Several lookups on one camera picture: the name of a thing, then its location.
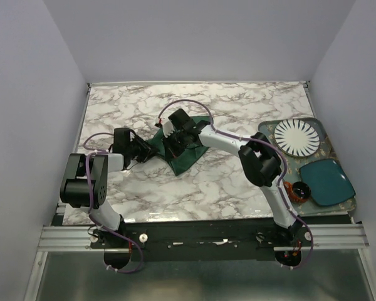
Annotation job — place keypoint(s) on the green patterned serving tray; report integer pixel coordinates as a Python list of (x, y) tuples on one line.
[(325, 151)]

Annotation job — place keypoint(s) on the teal oval dish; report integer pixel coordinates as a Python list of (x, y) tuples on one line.
[(327, 181)]

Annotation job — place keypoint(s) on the dark green cloth napkin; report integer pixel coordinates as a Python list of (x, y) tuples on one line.
[(179, 164)]

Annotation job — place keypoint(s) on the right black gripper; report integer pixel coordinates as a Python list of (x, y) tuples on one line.
[(168, 149)]

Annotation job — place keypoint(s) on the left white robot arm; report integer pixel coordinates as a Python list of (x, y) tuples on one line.
[(85, 181)]

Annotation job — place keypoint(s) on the white blue striped plate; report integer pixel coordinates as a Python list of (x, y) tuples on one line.
[(296, 138)]

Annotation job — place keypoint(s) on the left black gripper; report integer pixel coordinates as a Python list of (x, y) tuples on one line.
[(147, 150)]

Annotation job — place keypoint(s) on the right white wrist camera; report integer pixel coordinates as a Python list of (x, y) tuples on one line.
[(166, 126)]

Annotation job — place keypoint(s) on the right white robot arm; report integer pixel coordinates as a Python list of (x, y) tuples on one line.
[(261, 162)]

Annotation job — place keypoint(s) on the orange black mug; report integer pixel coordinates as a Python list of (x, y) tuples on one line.
[(298, 192)]

